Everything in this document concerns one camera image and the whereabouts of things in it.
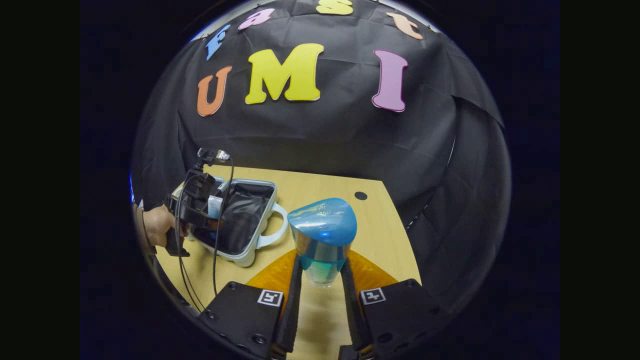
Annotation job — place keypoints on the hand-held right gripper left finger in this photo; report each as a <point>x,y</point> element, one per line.
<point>294,310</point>

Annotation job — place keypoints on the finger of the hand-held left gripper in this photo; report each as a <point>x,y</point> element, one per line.
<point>207,222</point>

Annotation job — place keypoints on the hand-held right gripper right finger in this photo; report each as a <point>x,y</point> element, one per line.
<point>350,310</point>

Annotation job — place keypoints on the white suitcase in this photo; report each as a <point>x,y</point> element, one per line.
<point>245,220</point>

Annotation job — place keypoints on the teal bottle with blue cap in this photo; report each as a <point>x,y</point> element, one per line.
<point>322,225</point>

